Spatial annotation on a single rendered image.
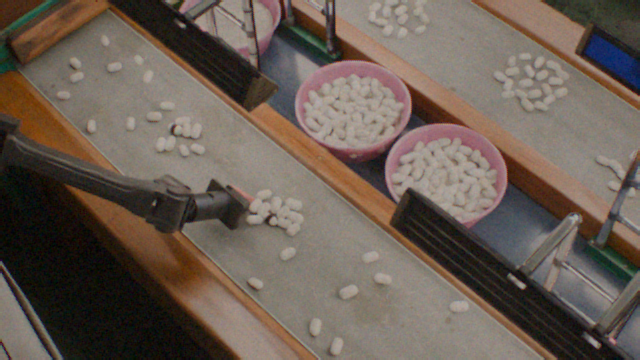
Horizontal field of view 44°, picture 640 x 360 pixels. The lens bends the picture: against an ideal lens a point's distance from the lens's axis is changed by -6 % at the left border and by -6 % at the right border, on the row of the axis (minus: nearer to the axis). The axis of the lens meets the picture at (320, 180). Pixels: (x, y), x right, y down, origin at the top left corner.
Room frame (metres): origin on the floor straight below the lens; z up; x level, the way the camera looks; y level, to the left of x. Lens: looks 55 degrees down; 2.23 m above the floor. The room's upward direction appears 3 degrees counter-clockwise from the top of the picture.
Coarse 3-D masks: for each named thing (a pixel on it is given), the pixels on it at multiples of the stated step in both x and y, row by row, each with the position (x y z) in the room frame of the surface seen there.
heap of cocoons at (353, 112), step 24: (312, 96) 1.29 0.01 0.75; (336, 96) 1.29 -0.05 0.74; (360, 96) 1.29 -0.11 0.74; (384, 96) 1.30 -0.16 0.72; (312, 120) 1.22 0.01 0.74; (336, 120) 1.22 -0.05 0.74; (360, 120) 1.21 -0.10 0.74; (384, 120) 1.21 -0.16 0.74; (336, 144) 1.15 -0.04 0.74; (360, 144) 1.14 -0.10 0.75
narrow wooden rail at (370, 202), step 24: (192, 72) 1.38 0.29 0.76; (264, 120) 1.21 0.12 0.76; (288, 144) 1.14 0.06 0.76; (312, 144) 1.13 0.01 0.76; (312, 168) 1.07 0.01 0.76; (336, 168) 1.06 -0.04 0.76; (336, 192) 1.02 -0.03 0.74; (360, 192) 1.00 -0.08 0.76; (384, 216) 0.93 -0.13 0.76; (432, 264) 0.82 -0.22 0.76; (456, 288) 0.77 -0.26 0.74; (528, 336) 0.64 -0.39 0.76
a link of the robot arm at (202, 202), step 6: (198, 198) 0.92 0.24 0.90; (204, 198) 0.92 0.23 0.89; (210, 198) 0.93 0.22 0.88; (192, 204) 0.90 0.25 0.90; (198, 204) 0.90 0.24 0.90; (204, 204) 0.91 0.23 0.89; (210, 204) 0.92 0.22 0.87; (192, 210) 0.89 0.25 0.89; (198, 210) 0.89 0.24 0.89; (204, 210) 0.90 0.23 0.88; (210, 210) 0.91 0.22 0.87; (192, 216) 0.89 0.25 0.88; (198, 216) 0.89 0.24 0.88; (204, 216) 0.89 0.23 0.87; (210, 216) 0.90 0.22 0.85; (186, 222) 0.88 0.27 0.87; (192, 222) 0.88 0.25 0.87
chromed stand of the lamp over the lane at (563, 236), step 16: (560, 224) 0.67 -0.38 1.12; (576, 224) 0.67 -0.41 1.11; (544, 240) 0.65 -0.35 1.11; (560, 240) 0.64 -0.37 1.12; (544, 256) 0.62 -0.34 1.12; (560, 256) 0.69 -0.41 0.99; (528, 272) 0.59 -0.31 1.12; (560, 272) 0.69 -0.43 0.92; (576, 272) 0.66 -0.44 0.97; (592, 288) 0.63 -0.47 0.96; (624, 288) 0.55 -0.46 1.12; (624, 304) 0.52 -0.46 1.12; (608, 320) 0.49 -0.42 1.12; (624, 320) 0.57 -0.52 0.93; (608, 336) 0.57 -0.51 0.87
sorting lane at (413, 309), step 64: (64, 64) 1.47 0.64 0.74; (128, 64) 1.45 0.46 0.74; (192, 128) 1.22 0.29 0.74; (256, 192) 1.03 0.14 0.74; (320, 192) 1.02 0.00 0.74; (256, 256) 0.87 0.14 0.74; (320, 256) 0.86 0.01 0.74; (384, 256) 0.85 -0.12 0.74; (320, 320) 0.72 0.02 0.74; (384, 320) 0.71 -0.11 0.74; (448, 320) 0.70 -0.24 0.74
